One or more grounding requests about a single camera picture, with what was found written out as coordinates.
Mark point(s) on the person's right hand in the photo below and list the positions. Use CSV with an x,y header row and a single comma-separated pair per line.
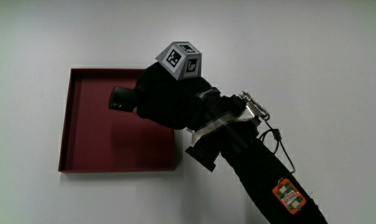
x,y
167,98

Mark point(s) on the black cylindrical object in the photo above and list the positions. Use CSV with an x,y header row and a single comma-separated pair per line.
x,y
121,98

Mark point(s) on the dark red square plate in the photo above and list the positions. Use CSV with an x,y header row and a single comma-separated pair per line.
x,y
107,143

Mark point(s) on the person's right forearm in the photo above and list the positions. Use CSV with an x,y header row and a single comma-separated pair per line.
x,y
256,165

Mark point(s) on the orange sensor module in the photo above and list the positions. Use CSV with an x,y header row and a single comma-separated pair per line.
x,y
289,196

